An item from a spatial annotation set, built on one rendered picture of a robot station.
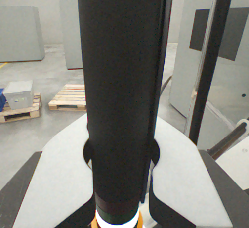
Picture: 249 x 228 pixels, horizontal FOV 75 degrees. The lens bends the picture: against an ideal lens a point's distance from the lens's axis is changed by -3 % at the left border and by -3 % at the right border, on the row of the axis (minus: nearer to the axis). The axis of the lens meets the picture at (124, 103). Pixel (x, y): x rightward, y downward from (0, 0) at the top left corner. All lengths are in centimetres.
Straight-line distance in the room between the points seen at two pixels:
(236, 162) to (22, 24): 732
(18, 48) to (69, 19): 274
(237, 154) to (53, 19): 1219
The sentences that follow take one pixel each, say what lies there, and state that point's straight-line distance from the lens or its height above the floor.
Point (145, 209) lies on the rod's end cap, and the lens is 20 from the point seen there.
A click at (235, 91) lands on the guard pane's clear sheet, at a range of 119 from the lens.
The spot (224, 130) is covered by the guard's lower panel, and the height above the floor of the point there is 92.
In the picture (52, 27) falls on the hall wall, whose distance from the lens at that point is 1239.
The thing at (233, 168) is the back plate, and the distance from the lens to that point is 54.
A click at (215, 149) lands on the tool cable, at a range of 28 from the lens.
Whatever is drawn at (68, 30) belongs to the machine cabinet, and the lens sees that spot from 567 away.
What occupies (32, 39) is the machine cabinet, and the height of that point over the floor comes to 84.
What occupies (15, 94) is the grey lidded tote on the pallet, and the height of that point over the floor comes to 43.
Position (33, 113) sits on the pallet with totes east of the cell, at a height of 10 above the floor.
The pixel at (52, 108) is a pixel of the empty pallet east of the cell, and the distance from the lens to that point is 334.
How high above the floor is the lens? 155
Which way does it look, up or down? 27 degrees down
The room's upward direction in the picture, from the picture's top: 2 degrees clockwise
